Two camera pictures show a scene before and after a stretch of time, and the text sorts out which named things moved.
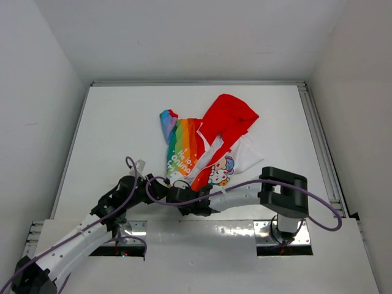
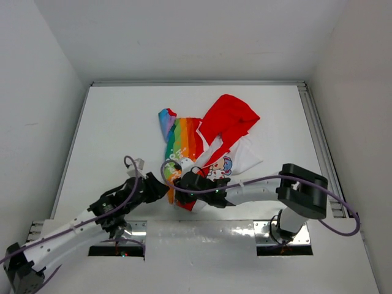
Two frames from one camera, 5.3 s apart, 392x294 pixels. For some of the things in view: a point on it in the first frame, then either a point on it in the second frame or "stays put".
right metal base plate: x=263 y=234 stays put
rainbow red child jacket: x=206 y=155 stays put
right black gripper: x=184 y=211 to x=182 y=194
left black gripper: x=157 y=190 stays put
